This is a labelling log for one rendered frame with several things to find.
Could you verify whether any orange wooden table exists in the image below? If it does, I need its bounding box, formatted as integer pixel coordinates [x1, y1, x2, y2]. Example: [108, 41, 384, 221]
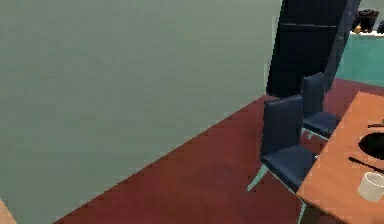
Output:
[295, 90, 384, 224]

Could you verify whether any black refrigerator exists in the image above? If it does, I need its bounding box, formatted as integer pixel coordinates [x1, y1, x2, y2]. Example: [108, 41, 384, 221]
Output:
[265, 0, 362, 99]

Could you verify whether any dark blue chair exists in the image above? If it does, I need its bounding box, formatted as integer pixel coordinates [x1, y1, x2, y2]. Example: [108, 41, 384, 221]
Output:
[246, 94, 319, 194]
[300, 71, 342, 141]

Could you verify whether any light wooden furniture corner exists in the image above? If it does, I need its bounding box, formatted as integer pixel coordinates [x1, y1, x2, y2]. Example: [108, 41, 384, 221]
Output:
[0, 198, 17, 224]

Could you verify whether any black plate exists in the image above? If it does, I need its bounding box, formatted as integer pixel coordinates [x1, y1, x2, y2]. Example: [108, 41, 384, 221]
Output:
[358, 131, 384, 160]

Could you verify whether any black pot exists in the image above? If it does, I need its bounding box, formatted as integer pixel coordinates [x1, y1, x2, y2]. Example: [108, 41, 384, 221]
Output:
[357, 8, 380, 34]

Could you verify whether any teal kitchen counter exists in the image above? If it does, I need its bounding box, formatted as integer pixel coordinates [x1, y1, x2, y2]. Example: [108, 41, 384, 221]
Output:
[335, 30, 384, 88]

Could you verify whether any black knife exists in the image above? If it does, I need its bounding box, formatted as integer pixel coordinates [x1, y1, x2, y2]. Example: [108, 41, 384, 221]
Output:
[347, 156, 384, 175]

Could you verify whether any white cup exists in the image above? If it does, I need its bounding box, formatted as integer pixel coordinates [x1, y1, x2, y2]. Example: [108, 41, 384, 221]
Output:
[357, 171, 384, 203]

